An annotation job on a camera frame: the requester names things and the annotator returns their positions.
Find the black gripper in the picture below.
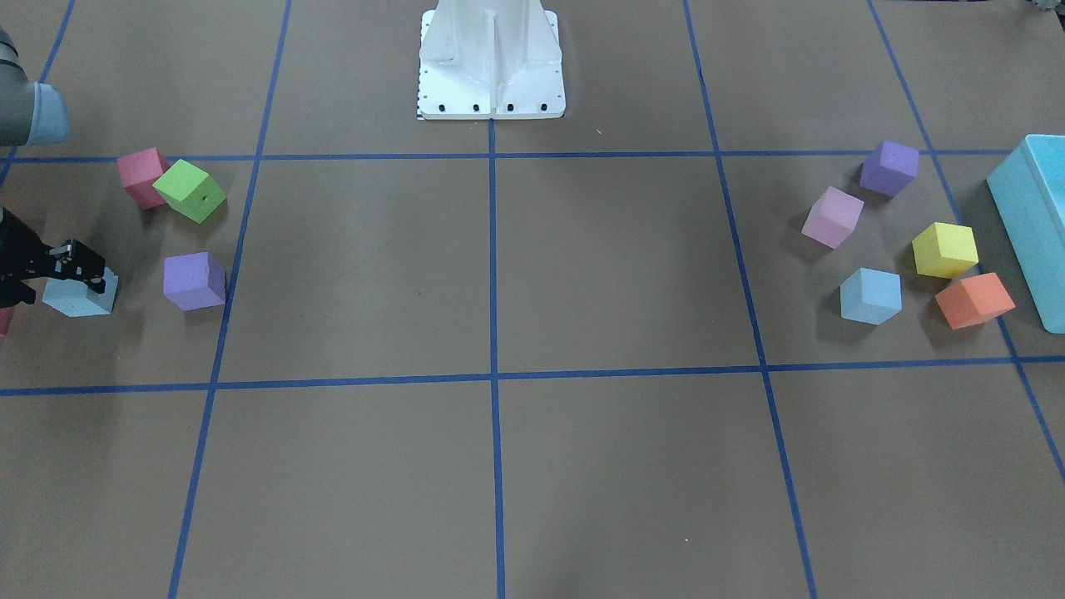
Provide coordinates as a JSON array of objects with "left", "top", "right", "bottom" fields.
[{"left": 1, "top": 208, "right": 107, "bottom": 307}]

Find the light blue block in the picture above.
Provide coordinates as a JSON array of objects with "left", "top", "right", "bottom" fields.
[
  {"left": 838, "top": 268, "right": 903, "bottom": 325},
  {"left": 42, "top": 268, "right": 119, "bottom": 318}
]

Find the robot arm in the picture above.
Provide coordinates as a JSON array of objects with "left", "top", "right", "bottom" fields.
[{"left": 1, "top": 30, "right": 108, "bottom": 309}]

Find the red block beside green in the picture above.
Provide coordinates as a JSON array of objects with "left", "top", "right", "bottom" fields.
[{"left": 116, "top": 147, "right": 171, "bottom": 210}]

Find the purple block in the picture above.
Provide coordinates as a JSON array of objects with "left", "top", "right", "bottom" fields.
[
  {"left": 859, "top": 140, "right": 920, "bottom": 197},
  {"left": 162, "top": 253, "right": 227, "bottom": 311}
]

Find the pink block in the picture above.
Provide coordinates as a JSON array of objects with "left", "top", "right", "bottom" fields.
[{"left": 801, "top": 187, "right": 864, "bottom": 249}]

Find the yellow block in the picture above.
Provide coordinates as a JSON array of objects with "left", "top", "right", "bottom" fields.
[{"left": 910, "top": 221, "right": 980, "bottom": 280}]

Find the orange block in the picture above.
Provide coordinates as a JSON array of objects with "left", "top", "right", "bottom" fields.
[{"left": 934, "top": 272, "right": 1016, "bottom": 330}]

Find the cyan plastic tray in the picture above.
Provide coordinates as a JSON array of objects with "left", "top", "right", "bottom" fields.
[{"left": 988, "top": 134, "right": 1064, "bottom": 334}]

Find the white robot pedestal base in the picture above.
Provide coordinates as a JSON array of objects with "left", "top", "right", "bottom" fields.
[{"left": 416, "top": 1, "right": 567, "bottom": 122}]

